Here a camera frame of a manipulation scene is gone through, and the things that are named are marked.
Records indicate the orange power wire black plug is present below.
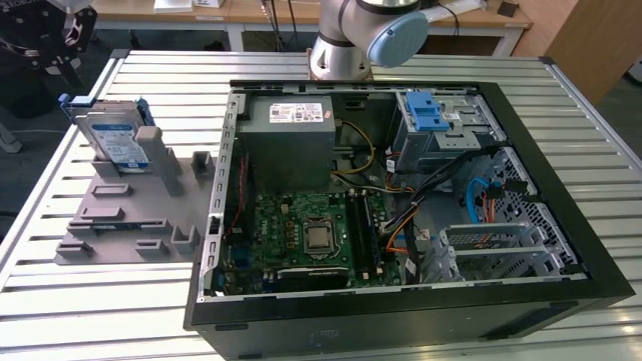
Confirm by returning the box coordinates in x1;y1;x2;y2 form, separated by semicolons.
481;180;528;226

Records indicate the black graphics card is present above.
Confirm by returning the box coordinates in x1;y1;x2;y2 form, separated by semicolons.
273;264;350;291

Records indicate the black RAM slot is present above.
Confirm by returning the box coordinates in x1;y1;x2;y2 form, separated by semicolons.
346;190;367;280

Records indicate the red twisted wire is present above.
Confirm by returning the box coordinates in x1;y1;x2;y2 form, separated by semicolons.
224;153;250;238

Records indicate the black wire bundle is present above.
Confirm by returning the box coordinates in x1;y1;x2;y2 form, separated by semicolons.
388;148;505;236

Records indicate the grey parts rack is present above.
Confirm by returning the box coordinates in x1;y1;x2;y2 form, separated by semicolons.
53;126;220;266

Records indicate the metal disk bay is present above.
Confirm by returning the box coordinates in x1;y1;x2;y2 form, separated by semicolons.
424;223;572;284

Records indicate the grey power supply unit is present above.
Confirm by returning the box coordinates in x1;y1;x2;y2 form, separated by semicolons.
236;94;336;193

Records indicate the black PC case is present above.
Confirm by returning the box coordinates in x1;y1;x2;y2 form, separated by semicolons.
182;78;635;360

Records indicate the black CPU socket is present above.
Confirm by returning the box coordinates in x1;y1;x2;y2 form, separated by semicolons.
298;215;341;261

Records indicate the yellow wire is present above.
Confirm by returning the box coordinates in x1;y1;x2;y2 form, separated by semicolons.
330;119;377;176

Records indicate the white desk leg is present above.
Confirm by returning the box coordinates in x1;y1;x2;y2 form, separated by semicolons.
0;122;22;154

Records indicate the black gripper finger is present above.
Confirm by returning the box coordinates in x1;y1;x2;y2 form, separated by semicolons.
42;8;97;88

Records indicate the hard disk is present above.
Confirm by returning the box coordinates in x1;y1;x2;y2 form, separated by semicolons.
58;96;150;174

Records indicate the grey metal drive cage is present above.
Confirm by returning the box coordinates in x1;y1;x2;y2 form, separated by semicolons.
392;89;507;174

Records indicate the orange flat wire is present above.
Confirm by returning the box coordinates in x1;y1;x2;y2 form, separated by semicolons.
384;220;417;260

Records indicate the blue plastic drive latch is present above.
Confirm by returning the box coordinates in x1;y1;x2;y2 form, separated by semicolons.
405;89;451;132

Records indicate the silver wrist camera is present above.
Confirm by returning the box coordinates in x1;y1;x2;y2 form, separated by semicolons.
49;0;94;14

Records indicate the green motherboard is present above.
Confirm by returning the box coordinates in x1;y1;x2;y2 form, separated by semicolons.
212;190;401;296

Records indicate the silver CPU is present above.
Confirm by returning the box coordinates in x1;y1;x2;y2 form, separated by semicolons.
304;226;333;253

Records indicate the blue data wire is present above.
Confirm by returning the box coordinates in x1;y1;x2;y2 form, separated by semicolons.
464;177;503;227

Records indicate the black office chair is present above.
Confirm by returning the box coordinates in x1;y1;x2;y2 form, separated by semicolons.
0;71;57;120

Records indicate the wooden desk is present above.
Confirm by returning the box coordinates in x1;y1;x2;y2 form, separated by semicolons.
92;0;533;52

